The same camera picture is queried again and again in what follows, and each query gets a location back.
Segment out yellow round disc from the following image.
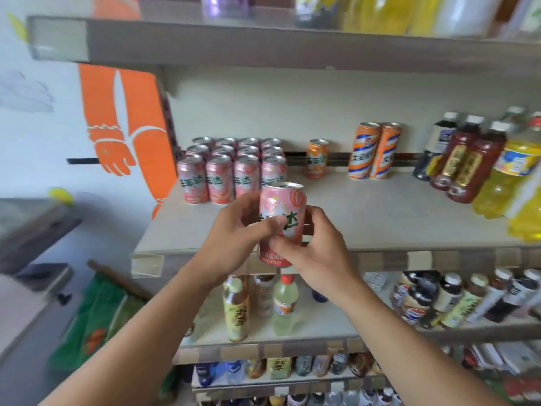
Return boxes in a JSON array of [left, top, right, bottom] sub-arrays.
[[48, 187, 75, 206]]

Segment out wooden stick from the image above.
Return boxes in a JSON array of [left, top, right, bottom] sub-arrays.
[[87, 259, 153, 301]]

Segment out yellow label tea bottle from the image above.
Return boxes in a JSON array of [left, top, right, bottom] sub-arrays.
[[223, 275, 250, 343]]

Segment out group of capped tea bottles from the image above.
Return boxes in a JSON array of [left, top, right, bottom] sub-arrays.
[[391, 268, 541, 330]]

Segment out small orange can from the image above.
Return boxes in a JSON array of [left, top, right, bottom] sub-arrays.
[[305, 138, 330, 179]]

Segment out small clear bottle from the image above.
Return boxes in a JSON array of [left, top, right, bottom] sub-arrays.
[[253, 274, 278, 317]]

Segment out row of red cans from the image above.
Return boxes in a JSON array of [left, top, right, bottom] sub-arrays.
[[177, 137, 288, 205]]

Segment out person's right forearm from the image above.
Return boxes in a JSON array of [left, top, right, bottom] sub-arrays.
[[336, 279, 508, 406]]

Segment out steel counter machine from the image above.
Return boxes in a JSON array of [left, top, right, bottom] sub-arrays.
[[0, 264, 75, 364]]

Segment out person's left hand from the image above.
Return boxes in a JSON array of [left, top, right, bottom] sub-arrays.
[[192, 189, 289, 289]]

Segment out tall orange striped can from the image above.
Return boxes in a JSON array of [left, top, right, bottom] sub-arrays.
[[348, 121, 382, 180], [370, 122, 402, 180]]

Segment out clear food display cover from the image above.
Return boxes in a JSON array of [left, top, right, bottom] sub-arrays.
[[0, 198, 83, 275]]

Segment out person's right hand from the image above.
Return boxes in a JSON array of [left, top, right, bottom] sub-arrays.
[[269, 205, 365, 311]]

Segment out pale green drink bottle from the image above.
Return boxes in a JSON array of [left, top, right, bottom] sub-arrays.
[[272, 274, 300, 337]]

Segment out pink soda can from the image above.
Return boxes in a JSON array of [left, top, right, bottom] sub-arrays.
[[258, 181, 307, 268]]

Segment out rows of small bottles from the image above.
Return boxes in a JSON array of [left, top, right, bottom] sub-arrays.
[[192, 352, 402, 406]]

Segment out person's left forearm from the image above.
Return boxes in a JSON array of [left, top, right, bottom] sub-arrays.
[[40, 270, 225, 406]]

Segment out row of tall drink bottles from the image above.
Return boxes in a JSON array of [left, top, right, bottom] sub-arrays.
[[413, 106, 541, 241]]

